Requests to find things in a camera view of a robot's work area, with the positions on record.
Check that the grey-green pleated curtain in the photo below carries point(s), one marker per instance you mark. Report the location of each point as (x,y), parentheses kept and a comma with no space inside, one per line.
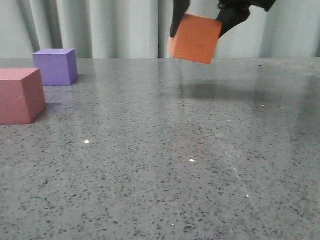
(140,29)

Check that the pink foam cube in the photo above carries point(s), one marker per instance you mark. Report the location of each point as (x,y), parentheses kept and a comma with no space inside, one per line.
(22,96)

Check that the purple foam cube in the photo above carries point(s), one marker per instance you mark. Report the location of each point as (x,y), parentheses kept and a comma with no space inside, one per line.
(58,67)

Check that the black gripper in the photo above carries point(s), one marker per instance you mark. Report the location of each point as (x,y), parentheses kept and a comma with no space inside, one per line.
(232,13)

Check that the orange foam cube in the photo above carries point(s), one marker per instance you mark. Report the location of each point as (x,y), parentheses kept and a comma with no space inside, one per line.
(196,39)

